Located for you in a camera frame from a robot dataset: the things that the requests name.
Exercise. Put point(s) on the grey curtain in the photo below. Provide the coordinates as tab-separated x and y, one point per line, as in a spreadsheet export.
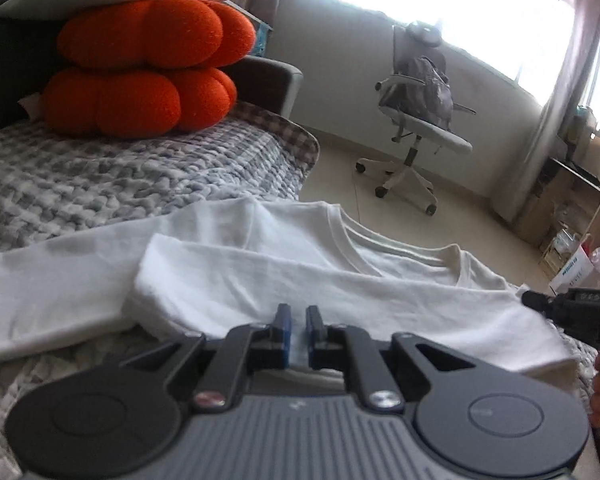
550	125

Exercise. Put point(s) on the grey checked quilted blanket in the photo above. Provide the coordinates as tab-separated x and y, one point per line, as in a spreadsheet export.
105	175

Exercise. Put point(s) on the orange pumpkin cushion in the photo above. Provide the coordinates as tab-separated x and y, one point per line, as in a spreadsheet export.
145	60

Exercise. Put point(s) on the grey backpack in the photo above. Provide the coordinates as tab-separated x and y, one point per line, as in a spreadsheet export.
422	95

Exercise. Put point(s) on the wooden shelf with boxes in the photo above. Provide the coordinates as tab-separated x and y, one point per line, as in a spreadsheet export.
570	205

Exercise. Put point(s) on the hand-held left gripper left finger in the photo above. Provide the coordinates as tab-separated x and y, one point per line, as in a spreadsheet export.
285	335

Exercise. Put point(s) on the blue printed bag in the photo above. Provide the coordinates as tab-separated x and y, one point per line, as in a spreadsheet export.
262	40

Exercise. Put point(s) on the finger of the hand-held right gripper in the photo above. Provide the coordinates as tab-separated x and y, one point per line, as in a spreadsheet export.
540	302

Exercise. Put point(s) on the white bear print shirt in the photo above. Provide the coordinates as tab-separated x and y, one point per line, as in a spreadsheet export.
330	280

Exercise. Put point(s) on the grey sofa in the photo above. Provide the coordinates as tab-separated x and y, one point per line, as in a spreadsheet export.
10	40

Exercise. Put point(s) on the white office chair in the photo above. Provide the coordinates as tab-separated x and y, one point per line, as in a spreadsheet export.
410	145

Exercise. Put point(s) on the white cardboard box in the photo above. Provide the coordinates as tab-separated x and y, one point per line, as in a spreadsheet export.
572	272

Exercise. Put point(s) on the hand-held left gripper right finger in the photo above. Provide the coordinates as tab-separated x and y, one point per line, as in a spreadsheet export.
311	335

